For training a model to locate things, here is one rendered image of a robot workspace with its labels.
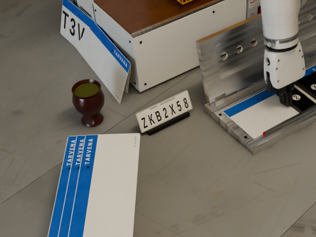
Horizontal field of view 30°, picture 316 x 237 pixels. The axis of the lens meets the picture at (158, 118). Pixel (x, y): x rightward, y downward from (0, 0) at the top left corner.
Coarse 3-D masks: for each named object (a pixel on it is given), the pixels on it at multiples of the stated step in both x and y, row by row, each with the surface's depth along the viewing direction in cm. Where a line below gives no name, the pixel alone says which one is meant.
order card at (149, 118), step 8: (176, 96) 154; (184, 96) 155; (160, 104) 152; (168, 104) 153; (176, 104) 155; (184, 104) 156; (144, 112) 151; (152, 112) 152; (160, 112) 153; (168, 112) 154; (176, 112) 155; (184, 112) 156; (144, 120) 151; (152, 120) 152; (160, 120) 153; (144, 128) 152
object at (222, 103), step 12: (312, 60) 168; (264, 84) 161; (228, 96) 157; (240, 96) 158; (204, 108) 158; (216, 108) 155; (216, 120) 154; (228, 120) 151; (300, 120) 149; (312, 120) 151; (240, 132) 148; (276, 132) 147; (288, 132) 148; (252, 144) 144; (264, 144) 145
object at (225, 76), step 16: (256, 16) 152; (304, 16) 161; (224, 32) 148; (240, 32) 152; (256, 32) 154; (304, 32) 163; (208, 48) 147; (224, 48) 151; (256, 48) 156; (304, 48) 164; (208, 64) 149; (224, 64) 153; (240, 64) 156; (256, 64) 157; (208, 80) 151; (224, 80) 153; (240, 80) 156; (256, 80) 159; (208, 96) 153
